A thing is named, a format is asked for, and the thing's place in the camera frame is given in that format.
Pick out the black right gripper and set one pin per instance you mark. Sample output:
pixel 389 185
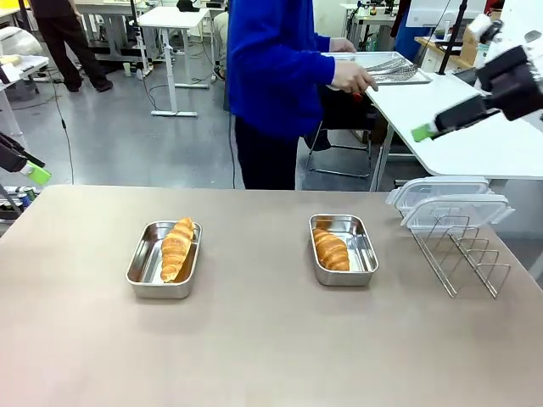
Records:
pixel 513 80

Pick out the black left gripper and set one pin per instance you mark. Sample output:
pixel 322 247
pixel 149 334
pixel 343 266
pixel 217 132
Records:
pixel 10 159

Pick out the metal baking tray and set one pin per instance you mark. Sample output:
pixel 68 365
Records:
pixel 424 77

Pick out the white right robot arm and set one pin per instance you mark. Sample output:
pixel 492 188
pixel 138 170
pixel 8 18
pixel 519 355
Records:
pixel 505 44

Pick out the person's left forearm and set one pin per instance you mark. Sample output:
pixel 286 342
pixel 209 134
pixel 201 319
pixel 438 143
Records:
pixel 322 43

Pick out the person's right forearm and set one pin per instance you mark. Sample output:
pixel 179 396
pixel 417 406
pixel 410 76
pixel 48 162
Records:
pixel 318 68

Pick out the pale bread loaf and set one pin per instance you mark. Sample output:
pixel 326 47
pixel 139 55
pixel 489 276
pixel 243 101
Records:
pixel 8 59

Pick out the person's right hand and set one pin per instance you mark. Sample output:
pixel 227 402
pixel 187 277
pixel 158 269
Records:
pixel 354 78

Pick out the person's left hand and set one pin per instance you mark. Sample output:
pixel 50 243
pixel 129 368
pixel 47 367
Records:
pixel 343 44

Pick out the white side table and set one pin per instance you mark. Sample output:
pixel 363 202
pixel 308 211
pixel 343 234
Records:
pixel 466 148

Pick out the clear plastic container lid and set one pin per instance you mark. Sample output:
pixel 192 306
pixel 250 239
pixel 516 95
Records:
pixel 488 207
pixel 441 186

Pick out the perforated steel serving tongs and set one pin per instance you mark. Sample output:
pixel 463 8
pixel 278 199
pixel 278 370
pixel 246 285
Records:
pixel 394 68

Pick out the wooden top desk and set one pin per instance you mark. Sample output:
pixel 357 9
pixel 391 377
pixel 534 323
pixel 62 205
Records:
pixel 432 44

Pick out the brown cardboard box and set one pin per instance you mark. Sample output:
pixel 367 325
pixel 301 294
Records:
pixel 471 46

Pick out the black stand pole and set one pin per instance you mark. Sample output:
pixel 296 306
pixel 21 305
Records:
pixel 454 34

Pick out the small red object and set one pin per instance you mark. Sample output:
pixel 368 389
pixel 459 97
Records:
pixel 357 96

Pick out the white work table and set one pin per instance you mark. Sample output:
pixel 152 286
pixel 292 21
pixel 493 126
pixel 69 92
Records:
pixel 25 68

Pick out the white box device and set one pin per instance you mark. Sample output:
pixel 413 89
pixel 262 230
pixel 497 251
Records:
pixel 424 15

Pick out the white round appliance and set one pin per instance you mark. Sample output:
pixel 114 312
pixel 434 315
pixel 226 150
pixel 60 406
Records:
pixel 21 40

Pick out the person in black clothes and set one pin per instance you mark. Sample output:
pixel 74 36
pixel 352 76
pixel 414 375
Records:
pixel 63 34

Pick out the white paper cup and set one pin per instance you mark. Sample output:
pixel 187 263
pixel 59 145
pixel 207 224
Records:
pixel 127 70

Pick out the steel rectangular container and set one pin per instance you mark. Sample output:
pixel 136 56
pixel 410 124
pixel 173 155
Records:
pixel 362 254
pixel 146 258

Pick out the long golden croissant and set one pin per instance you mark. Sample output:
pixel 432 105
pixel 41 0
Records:
pixel 176 250

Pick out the short golden croissant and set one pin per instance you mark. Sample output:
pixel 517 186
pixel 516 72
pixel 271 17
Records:
pixel 331 252

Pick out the white background desk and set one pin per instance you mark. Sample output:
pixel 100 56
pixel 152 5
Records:
pixel 106 6

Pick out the person in blue sweater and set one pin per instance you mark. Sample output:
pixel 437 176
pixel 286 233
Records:
pixel 271 63

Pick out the white height adjustable desk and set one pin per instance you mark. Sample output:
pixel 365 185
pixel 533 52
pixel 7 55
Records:
pixel 174 17

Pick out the black metal frame chair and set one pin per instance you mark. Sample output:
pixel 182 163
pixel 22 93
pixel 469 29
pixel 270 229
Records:
pixel 339 114

